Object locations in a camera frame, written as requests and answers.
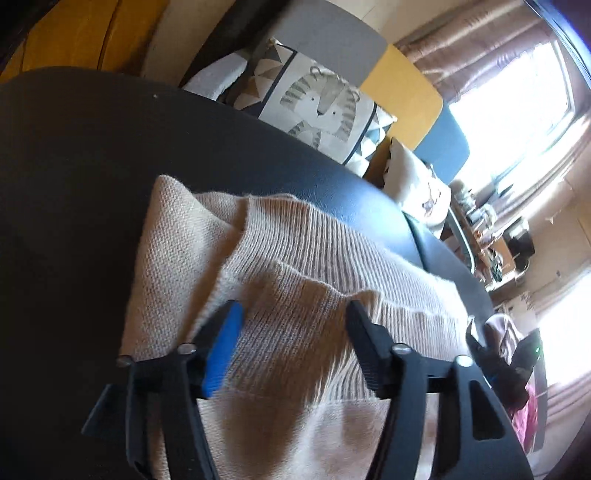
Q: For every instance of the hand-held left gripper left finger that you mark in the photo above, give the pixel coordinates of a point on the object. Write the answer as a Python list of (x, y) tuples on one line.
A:
[(221, 350)]

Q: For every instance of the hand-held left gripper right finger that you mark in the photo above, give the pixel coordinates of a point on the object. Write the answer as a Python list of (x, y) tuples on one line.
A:
[(369, 350)]

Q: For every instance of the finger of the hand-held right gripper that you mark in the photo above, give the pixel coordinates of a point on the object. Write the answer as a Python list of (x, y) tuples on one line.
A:
[(489, 360)]

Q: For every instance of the beige knit sweater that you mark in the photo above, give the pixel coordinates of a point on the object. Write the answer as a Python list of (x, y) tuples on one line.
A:
[(286, 300)]

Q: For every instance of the mauve garment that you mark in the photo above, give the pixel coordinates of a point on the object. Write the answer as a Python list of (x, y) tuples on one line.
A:
[(501, 330)]

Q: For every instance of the cluttered wooden side desk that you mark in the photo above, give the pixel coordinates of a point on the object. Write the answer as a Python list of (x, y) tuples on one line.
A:
[(480, 258)]

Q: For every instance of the black monitor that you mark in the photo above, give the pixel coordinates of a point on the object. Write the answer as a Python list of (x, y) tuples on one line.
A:
[(521, 240)]

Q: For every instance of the cluster of small jars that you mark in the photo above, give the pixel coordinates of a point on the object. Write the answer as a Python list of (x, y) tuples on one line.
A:
[(475, 212)]

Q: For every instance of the deer print cushion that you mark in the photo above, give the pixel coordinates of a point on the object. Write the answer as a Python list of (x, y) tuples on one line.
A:
[(415, 184)]

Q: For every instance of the pink patterned curtain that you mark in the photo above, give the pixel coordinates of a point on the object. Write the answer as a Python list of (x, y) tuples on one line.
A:
[(540, 184), (461, 50)]

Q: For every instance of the bright window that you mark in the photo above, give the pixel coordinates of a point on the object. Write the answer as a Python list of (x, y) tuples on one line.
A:
[(508, 124)]

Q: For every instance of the tiger print cushion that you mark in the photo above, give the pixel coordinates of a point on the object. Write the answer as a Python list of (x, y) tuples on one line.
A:
[(318, 101)]

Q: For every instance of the grey yellow blue sofa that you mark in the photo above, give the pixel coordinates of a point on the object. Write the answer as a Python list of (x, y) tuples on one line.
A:
[(401, 83)]

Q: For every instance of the black rolled mat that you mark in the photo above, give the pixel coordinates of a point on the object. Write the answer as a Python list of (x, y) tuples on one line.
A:
[(240, 32)]

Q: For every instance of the wooden wardrobe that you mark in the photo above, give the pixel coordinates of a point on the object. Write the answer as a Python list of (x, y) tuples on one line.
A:
[(92, 32)]

